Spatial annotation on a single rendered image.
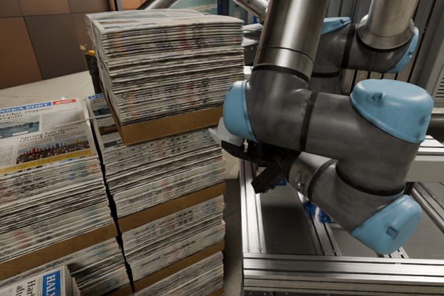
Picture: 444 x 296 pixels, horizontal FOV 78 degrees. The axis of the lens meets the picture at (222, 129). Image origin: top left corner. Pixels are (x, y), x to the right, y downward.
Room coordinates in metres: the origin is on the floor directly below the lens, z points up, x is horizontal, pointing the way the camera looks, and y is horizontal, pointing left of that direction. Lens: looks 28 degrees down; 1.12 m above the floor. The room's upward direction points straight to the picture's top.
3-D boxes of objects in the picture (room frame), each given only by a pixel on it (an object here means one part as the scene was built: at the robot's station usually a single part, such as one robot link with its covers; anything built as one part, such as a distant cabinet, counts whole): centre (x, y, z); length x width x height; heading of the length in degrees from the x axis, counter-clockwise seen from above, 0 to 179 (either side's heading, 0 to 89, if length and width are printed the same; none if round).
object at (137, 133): (0.61, 0.11, 0.86); 0.29 x 0.16 x 0.04; 118
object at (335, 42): (0.77, -0.28, 0.98); 0.13 x 0.12 x 0.14; 64
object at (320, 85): (0.78, -0.28, 0.87); 0.15 x 0.15 x 0.10
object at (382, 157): (0.27, -0.16, 0.98); 0.11 x 0.08 x 0.11; 64
